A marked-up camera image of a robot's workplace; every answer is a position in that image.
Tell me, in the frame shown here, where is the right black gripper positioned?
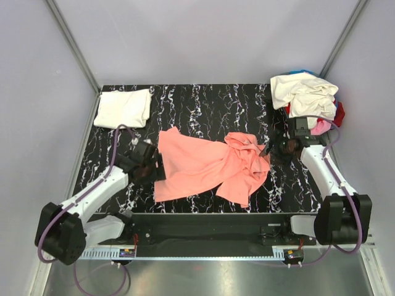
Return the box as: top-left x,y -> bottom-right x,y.
259,129 -> 295,168

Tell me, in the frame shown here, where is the salmon pink t shirt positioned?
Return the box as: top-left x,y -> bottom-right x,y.
154,127 -> 270,208

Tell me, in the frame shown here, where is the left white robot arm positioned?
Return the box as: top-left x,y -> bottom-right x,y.
35,150 -> 165,265

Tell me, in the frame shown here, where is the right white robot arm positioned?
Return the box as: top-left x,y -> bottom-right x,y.
261,130 -> 372,252

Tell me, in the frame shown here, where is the pink garment in pile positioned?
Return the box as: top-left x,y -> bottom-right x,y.
310,121 -> 331,136

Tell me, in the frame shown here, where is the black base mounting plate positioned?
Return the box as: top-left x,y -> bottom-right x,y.
103,213 -> 316,259

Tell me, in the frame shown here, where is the crumpled cream t shirt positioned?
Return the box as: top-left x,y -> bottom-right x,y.
270,72 -> 338,120

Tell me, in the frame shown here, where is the folded white t shirt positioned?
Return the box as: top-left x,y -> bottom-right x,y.
93,89 -> 151,129

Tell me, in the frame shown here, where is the red garment in pile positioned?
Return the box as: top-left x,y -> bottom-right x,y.
285,100 -> 346,127

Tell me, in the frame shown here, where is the blue garment in pile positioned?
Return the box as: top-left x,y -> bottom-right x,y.
288,69 -> 319,76

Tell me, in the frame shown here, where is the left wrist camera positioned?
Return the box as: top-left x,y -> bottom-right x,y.
131,140 -> 157,160

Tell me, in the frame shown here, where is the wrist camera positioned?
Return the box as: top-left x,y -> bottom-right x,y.
131,140 -> 157,160
288,117 -> 322,147

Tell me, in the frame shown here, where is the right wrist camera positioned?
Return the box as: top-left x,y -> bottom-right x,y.
288,117 -> 322,147

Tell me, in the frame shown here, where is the slotted grey cable duct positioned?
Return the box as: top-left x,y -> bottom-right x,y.
80,247 -> 285,261

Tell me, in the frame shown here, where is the right aluminium frame post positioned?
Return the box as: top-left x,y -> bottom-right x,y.
320,0 -> 370,79

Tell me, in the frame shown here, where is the aluminium frame post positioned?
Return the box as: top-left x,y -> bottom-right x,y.
320,0 -> 370,79
44,0 -> 101,94

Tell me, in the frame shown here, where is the right aluminium rail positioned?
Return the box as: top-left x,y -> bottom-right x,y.
322,135 -> 386,296

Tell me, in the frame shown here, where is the left aluminium frame post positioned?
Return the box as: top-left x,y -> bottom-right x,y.
44,0 -> 101,94

